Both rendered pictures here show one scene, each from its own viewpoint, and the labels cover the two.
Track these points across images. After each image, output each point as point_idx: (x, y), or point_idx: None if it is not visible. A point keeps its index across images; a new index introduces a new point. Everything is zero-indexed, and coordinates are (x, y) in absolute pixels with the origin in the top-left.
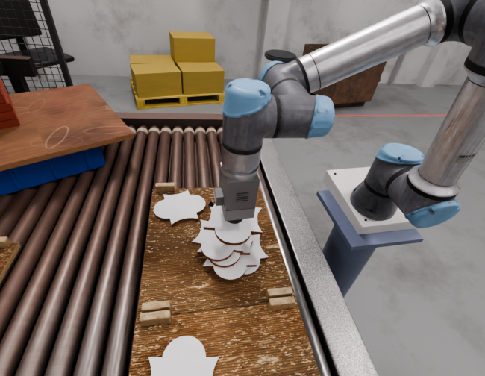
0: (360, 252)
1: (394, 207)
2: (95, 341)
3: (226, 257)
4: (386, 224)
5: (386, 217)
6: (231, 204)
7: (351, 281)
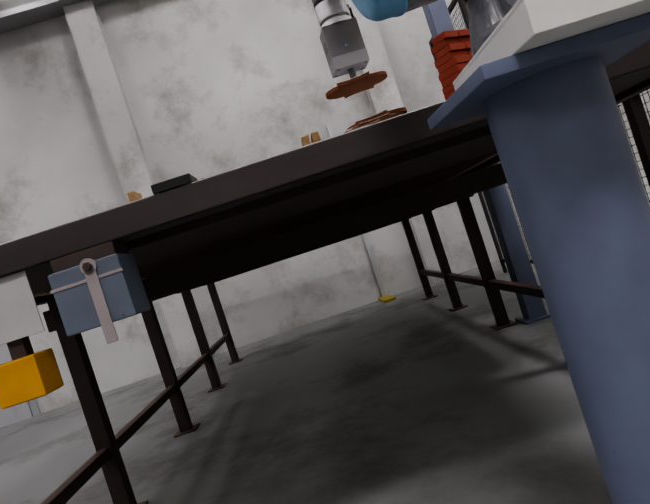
0: (502, 166)
1: (479, 19)
2: None
3: (348, 127)
4: (469, 64)
5: (474, 48)
6: (327, 58)
7: (555, 296)
